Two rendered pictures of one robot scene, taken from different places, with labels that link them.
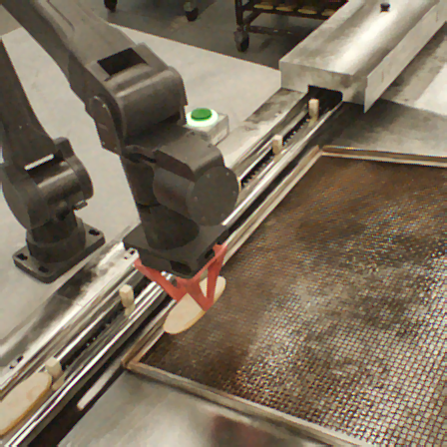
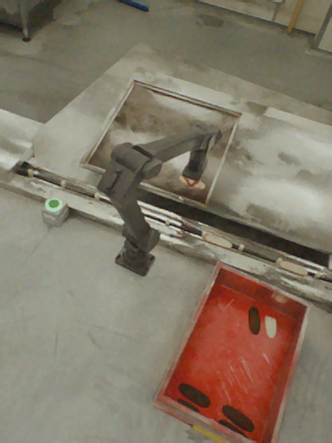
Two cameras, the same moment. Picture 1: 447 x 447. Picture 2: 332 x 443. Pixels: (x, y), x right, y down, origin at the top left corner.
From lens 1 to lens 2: 1.52 m
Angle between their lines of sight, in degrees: 74
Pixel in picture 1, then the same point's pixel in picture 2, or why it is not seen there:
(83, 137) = (32, 279)
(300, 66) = (13, 165)
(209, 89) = not seen: outside the picture
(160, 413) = (221, 195)
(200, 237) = not seen: hidden behind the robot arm
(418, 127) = (40, 145)
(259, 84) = not seen: outside the picture
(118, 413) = (222, 205)
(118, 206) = (99, 246)
